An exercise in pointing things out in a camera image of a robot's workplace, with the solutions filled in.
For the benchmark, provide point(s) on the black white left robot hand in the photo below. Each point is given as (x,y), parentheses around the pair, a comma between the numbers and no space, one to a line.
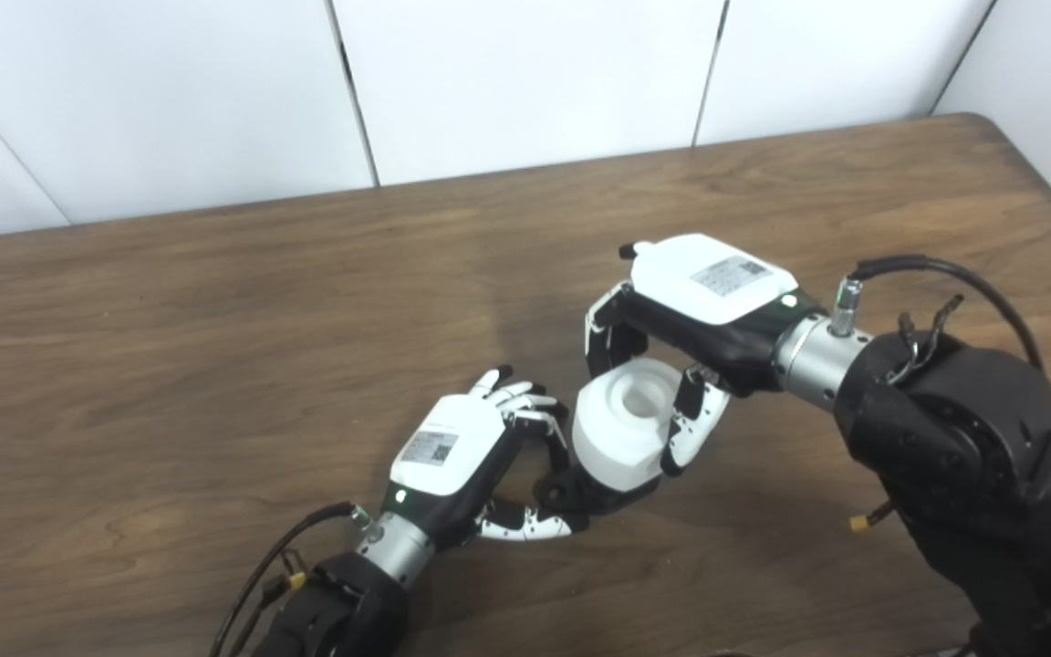
(443,452)

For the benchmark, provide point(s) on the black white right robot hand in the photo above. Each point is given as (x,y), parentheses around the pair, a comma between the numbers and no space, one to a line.
(708,292)

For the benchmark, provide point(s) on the black plastic flanged holder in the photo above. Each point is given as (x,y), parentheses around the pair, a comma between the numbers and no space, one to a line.
(562,493)

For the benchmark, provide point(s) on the round white plastic piece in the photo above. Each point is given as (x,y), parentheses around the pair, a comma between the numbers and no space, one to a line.
(617,438)

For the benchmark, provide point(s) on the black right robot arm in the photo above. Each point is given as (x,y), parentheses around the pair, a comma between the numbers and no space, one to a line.
(963,456)

